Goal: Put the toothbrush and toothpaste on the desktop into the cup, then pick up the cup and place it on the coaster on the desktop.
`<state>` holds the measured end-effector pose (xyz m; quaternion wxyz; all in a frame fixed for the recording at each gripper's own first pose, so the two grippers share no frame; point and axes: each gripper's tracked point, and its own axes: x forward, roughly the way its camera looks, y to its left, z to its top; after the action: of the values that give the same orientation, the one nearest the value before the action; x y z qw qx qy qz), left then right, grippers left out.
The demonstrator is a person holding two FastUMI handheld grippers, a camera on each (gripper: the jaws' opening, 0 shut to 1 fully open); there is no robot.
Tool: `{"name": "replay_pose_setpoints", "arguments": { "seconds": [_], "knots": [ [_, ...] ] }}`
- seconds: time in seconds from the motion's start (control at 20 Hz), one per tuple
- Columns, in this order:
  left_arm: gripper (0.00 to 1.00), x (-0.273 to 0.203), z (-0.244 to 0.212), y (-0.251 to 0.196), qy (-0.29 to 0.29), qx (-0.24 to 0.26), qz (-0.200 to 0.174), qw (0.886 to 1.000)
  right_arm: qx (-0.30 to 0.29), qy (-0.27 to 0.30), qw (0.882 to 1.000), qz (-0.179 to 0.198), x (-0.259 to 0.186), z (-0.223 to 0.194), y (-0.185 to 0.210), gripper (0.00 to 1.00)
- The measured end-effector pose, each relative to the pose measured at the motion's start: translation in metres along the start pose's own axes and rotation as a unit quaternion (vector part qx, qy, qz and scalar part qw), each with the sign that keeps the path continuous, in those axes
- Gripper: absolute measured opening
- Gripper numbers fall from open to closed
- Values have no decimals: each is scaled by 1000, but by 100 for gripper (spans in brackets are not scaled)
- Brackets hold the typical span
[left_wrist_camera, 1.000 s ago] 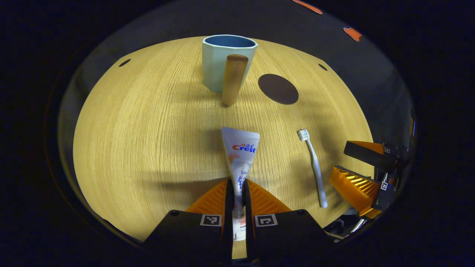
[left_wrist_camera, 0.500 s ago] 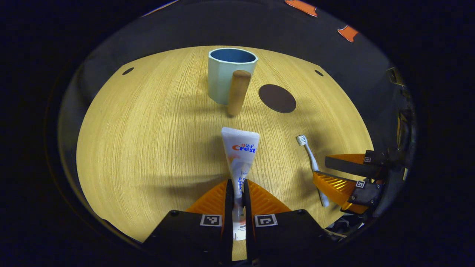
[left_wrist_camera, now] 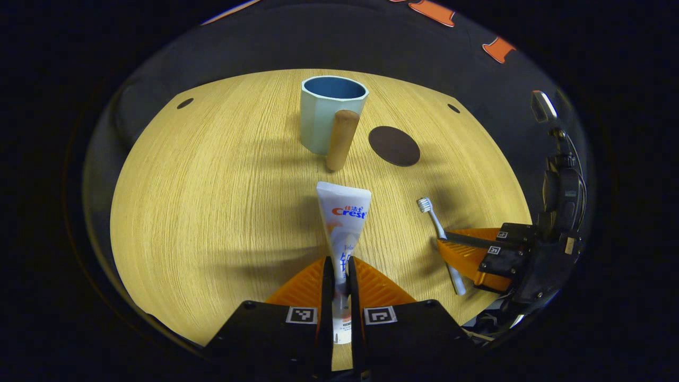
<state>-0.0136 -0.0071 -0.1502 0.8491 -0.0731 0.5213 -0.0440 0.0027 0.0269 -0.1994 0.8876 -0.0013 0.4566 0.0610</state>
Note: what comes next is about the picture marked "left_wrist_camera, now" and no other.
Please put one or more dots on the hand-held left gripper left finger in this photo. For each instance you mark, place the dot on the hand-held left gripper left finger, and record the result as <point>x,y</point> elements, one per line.
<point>328,286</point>

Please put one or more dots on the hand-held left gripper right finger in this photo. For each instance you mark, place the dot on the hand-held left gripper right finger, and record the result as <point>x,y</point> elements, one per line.
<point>354,289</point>

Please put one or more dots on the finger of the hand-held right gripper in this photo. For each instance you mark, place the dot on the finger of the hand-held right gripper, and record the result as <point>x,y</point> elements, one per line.
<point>517,233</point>
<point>461,257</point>

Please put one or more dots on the white toothbrush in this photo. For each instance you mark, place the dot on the white toothbrush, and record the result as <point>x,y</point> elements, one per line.
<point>440,231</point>

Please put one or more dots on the white toothpaste tube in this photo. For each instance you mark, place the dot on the white toothpaste tube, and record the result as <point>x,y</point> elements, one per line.
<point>345,223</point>

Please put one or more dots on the round brown coaster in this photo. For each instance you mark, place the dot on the round brown coaster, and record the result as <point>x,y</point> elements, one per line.
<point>394,146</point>

